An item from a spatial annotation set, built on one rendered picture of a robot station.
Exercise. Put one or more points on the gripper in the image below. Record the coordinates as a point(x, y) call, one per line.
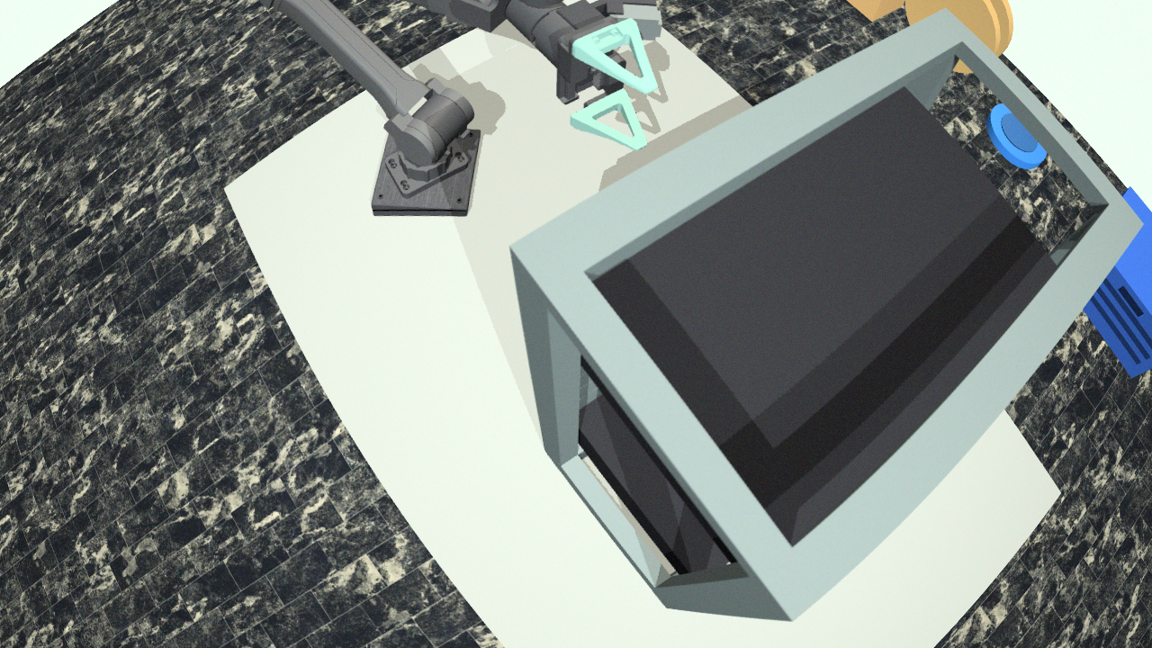
point(588, 45)

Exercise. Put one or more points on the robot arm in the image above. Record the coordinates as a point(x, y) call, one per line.
point(424, 138)

